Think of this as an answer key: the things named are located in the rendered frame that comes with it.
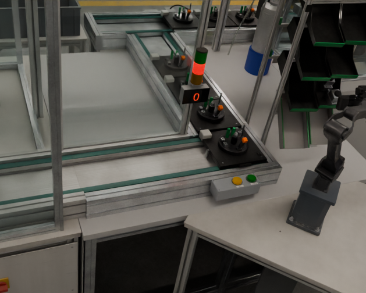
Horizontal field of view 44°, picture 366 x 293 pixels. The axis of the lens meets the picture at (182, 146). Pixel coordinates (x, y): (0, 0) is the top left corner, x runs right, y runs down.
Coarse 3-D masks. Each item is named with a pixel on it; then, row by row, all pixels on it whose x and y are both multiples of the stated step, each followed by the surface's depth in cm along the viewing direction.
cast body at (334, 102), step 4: (328, 92) 208; (332, 92) 205; (336, 92) 205; (340, 92) 205; (328, 96) 208; (332, 96) 205; (336, 96) 205; (328, 100) 209; (332, 100) 206; (336, 100) 207; (328, 104) 209; (332, 104) 207
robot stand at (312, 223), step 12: (312, 180) 188; (336, 180) 190; (300, 192) 183; (312, 192) 182; (324, 192) 183; (336, 192) 184; (300, 204) 188; (312, 204) 185; (324, 204) 182; (288, 216) 196; (300, 216) 191; (312, 216) 188; (324, 216) 188; (300, 228) 193; (312, 228) 191
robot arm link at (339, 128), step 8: (328, 128) 157; (336, 128) 156; (344, 128) 155; (328, 136) 160; (336, 136) 156; (328, 144) 166; (336, 144) 161; (328, 152) 171; (336, 152) 168; (328, 160) 176; (336, 160) 174; (328, 168) 179; (336, 168) 176
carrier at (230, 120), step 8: (200, 104) 236; (208, 104) 233; (216, 104) 238; (224, 104) 239; (192, 112) 229; (200, 112) 227; (208, 112) 228; (224, 112) 230; (192, 120) 224; (200, 120) 225; (208, 120) 224; (216, 120) 225; (224, 120) 228; (232, 120) 229; (200, 128) 219; (208, 128) 220; (216, 128) 221; (224, 128) 223
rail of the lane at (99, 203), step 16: (192, 176) 194; (208, 176) 196; (224, 176) 197; (272, 176) 209; (96, 192) 179; (112, 192) 180; (128, 192) 181; (144, 192) 183; (160, 192) 188; (176, 192) 191; (192, 192) 195; (208, 192) 199; (96, 208) 179; (112, 208) 182; (128, 208) 186
